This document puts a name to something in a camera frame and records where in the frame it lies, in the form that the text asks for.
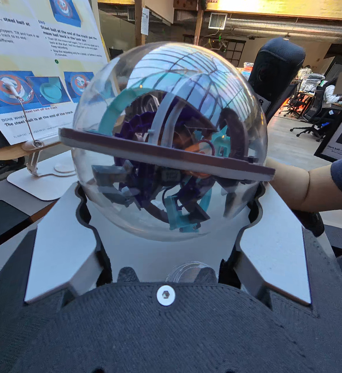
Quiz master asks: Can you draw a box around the silver ventilation duct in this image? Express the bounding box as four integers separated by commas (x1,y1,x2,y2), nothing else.
226,17,342,38

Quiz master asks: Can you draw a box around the wooden instruction board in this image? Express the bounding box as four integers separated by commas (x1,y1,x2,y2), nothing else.
0,0,111,160

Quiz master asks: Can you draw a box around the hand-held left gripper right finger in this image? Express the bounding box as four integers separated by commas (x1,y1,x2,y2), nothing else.
219,181,312,306

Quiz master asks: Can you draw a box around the black quilted wrist rest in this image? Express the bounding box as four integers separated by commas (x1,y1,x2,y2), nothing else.
293,210,325,237

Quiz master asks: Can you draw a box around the black office chair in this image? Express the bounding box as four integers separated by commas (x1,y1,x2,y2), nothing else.
290,87,329,138

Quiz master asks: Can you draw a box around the clear plastic ball stand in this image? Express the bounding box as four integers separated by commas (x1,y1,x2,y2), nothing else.
165,261,218,283

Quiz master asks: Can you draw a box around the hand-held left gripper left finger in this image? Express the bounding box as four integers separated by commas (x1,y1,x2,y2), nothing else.
24,181,114,305

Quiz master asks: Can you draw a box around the clear plastic maze ball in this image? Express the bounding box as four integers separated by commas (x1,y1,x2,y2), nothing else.
59,41,276,242

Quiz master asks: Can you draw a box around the white air vent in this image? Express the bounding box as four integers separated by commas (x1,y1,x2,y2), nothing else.
209,12,228,30

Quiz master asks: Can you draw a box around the person's right forearm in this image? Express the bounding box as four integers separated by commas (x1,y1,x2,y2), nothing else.
266,154,342,213

